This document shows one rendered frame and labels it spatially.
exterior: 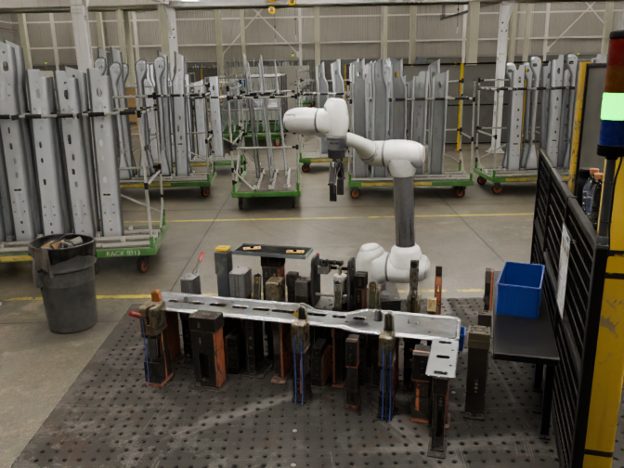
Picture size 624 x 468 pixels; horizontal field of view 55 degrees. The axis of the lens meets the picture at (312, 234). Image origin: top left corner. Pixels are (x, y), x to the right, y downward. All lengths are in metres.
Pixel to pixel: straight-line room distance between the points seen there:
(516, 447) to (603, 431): 0.40
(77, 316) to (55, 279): 0.35
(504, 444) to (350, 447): 0.55
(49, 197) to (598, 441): 5.75
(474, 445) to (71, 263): 3.48
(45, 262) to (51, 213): 1.89
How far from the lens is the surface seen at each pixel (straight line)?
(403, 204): 3.09
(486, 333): 2.31
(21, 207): 6.89
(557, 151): 10.51
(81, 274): 5.03
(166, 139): 10.33
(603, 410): 2.04
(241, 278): 2.75
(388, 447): 2.29
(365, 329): 2.43
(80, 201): 6.71
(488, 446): 2.35
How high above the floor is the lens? 2.01
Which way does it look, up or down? 16 degrees down
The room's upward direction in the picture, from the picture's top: 1 degrees counter-clockwise
